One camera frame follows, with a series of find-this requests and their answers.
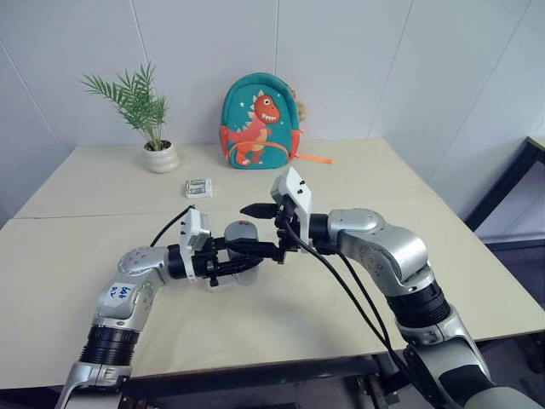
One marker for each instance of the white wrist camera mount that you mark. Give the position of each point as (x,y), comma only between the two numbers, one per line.
(194,230)
(298,187)

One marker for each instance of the translucent white jar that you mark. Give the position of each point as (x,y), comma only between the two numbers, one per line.
(249,279)

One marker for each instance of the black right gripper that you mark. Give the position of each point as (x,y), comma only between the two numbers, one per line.
(286,238)

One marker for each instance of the beige plush backpack charm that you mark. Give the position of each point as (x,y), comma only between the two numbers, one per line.
(302,108)

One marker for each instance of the dark framed side table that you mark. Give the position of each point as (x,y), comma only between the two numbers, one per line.
(502,187)

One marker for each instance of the small white green box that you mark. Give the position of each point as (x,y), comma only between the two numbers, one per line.
(199,188)

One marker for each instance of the teal dinosaur backpack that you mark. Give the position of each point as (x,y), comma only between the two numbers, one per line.
(255,128)

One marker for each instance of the green palm plant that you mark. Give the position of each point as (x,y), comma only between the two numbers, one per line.
(140,100)

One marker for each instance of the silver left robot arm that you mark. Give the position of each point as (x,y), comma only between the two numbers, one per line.
(132,263)

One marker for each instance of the cream ribbed plant pot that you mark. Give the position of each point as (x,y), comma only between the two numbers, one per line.
(159,161)

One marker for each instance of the black table frame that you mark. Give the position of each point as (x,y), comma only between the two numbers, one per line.
(255,383)

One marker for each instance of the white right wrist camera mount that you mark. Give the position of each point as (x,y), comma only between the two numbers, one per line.
(298,187)

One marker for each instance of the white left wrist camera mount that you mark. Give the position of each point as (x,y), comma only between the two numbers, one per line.
(194,230)

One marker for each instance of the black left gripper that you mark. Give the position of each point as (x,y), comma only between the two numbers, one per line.
(204,264)

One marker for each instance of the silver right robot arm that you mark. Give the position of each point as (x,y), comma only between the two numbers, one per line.
(383,238)

